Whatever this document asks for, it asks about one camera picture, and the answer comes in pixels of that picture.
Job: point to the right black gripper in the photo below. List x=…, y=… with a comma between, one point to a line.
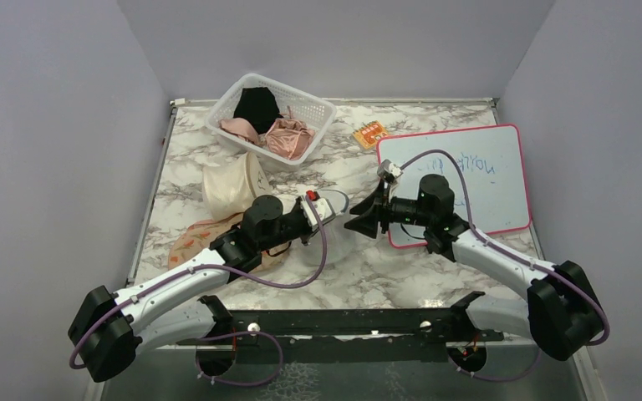
x=369, y=224

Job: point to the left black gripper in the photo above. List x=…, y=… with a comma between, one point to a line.
x=298, y=206

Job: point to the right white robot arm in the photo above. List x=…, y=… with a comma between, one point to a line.
x=557, y=309

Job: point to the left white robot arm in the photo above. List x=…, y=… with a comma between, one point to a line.
x=105, y=330

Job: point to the cream cylindrical laundry bag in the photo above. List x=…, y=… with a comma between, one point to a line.
x=232, y=188

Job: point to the pink satin bra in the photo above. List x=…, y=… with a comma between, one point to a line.
x=289, y=138

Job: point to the floral orange laundry bag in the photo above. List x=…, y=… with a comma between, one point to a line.
x=200, y=235

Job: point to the beige bra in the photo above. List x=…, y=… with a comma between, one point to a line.
x=241, y=129

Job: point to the orange card pack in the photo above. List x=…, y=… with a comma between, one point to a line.
x=370, y=134

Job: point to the white plastic basket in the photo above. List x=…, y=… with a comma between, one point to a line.
x=317, y=113

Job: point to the black garment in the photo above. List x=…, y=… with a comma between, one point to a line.
x=258, y=106

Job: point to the pink framed whiteboard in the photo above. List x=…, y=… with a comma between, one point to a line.
x=490, y=159

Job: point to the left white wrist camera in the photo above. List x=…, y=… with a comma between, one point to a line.
x=317, y=209

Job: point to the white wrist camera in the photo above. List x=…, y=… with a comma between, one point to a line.
x=317, y=209
x=389, y=172

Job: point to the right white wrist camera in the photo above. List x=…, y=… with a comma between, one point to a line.
x=389, y=172

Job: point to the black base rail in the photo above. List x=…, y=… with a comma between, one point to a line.
x=339, y=336

